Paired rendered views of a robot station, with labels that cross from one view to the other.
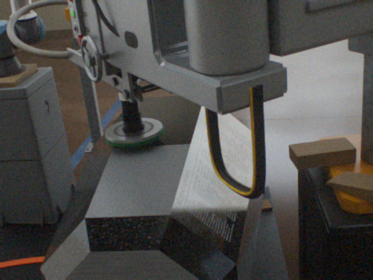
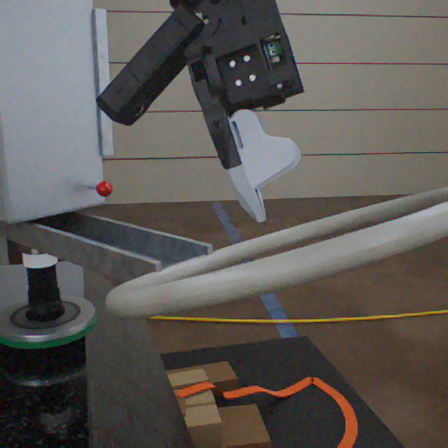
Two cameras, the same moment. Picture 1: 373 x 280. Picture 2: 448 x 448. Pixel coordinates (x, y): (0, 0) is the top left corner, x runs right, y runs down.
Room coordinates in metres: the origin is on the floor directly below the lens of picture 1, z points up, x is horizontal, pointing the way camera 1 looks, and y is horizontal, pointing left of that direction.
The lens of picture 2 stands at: (2.97, 0.14, 1.40)
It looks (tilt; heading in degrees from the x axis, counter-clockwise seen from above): 16 degrees down; 159
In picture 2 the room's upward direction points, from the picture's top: straight up
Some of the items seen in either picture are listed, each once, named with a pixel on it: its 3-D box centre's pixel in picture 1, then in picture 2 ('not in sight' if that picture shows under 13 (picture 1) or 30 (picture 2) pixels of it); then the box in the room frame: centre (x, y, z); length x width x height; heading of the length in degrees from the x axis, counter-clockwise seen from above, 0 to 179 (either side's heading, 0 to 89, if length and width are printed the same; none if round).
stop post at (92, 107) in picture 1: (87, 79); not in sight; (3.77, 0.61, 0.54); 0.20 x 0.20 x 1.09; 84
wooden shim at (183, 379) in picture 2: not in sight; (178, 380); (0.92, 0.69, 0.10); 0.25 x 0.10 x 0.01; 88
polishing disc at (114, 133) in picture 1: (134, 130); (46, 316); (1.80, 0.15, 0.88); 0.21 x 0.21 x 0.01
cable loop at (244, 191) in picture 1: (234, 137); not in sight; (1.21, -0.14, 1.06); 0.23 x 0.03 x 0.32; 27
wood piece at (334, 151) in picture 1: (322, 153); not in sight; (1.58, -0.48, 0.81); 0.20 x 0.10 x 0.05; 92
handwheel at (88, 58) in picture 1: (101, 57); not in sight; (1.64, 0.21, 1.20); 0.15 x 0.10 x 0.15; 27
